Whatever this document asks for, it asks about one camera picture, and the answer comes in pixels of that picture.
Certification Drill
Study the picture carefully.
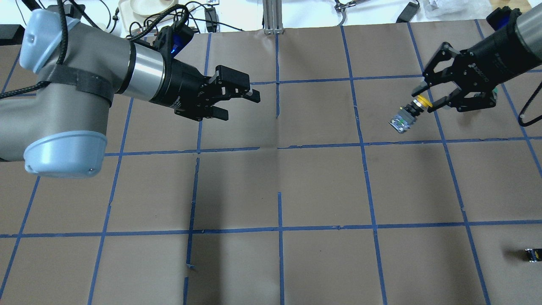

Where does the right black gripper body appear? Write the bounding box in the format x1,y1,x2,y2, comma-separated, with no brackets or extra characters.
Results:
455,30,526,87

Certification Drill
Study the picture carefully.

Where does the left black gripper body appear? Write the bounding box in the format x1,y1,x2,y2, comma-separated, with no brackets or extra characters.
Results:
150,58,215,122

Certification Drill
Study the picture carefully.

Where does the yellow push button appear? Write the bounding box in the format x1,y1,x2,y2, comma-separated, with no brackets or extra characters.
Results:
388,95,432,134

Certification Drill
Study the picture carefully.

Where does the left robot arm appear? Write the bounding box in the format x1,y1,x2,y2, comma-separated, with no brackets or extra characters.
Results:
0,4,260,178

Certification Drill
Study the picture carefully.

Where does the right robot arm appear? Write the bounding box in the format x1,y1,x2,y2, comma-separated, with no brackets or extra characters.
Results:
391,6,542,129

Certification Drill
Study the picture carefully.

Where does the green push button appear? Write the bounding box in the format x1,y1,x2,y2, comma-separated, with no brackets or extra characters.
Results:
524,248,542,263

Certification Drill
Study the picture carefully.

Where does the black power adapter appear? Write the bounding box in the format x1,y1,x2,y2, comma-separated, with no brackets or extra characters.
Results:
395,0,420,23

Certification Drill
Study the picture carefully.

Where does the aluminium frame post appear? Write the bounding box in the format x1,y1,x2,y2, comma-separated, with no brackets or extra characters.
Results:
263,0,285,35

